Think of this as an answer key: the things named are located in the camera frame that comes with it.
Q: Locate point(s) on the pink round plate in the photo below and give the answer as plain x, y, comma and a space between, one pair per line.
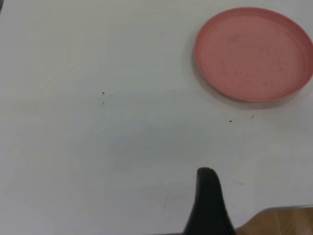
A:
252, 56

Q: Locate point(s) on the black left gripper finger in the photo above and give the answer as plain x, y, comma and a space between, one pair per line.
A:
207, 208

